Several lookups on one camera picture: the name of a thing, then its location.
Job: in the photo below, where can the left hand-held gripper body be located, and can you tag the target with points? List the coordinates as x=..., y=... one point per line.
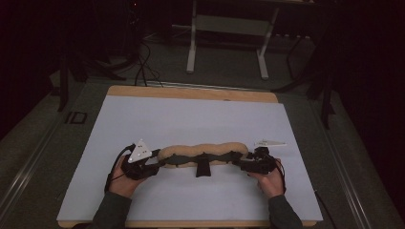
x=138, y=159

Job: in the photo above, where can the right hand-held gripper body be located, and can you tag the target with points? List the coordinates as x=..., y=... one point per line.
x=259, y=162

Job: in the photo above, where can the tan elongated object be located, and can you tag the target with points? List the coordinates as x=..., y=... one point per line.
x=203, y=149

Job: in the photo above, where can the person's right hand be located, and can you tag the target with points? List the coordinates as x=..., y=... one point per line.
x=270, y=184

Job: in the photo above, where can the person's left hand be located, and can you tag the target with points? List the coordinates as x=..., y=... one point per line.
x=124, y=186

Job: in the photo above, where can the white table mat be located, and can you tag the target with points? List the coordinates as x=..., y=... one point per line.
x=191, y=120

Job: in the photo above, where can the black floor bracket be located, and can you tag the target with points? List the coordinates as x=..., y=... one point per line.
x=76, y=117

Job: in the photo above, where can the white metal table frame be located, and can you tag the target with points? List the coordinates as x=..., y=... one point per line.
x=229, y=25

